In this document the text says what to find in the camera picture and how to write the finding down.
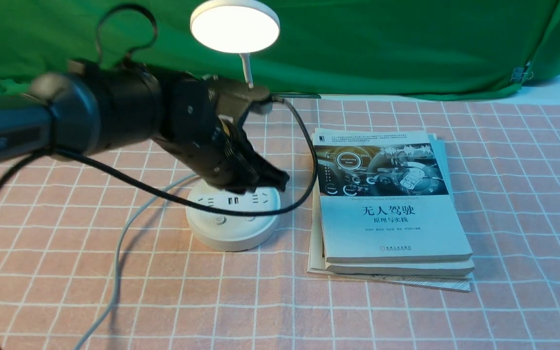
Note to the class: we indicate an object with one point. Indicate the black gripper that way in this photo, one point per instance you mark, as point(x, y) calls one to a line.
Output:
point(215, 150)

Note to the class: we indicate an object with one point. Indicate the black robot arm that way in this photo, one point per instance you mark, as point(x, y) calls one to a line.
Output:
point(86, 111)

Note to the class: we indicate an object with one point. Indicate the bottom thin book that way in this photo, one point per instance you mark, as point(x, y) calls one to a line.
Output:
point(316, 265)

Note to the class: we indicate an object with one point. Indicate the white self-driving textbook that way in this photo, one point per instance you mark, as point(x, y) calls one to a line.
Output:
point(387, 194)

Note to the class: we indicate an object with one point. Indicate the pink checkered tablecloth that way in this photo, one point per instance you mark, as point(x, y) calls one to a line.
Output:
point(500, 183)

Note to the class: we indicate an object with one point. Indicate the green backdrop cloth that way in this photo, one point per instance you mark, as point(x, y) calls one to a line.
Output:
point(435, 49)

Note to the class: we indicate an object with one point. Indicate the silver binder clip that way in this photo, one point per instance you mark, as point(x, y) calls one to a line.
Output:
point(522, 74)

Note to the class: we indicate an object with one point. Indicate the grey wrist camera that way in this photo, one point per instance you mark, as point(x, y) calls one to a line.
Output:
point(236, 99)

